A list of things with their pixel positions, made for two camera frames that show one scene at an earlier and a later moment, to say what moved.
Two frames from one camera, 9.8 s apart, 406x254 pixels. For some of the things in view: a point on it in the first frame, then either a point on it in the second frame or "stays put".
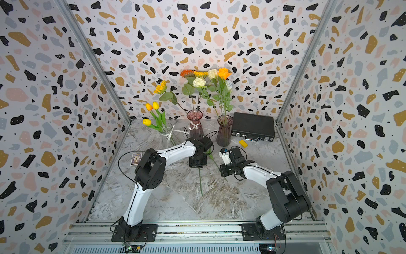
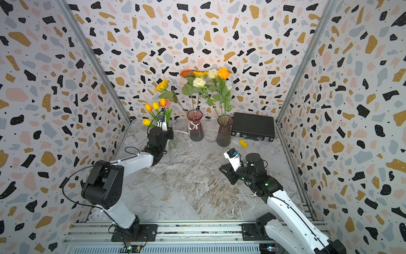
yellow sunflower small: x=160 y=89 stays put
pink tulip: x=200 y=181 to x=168 y=111
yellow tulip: x=156 y=106 stays put
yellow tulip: x=148 y=123 stays put
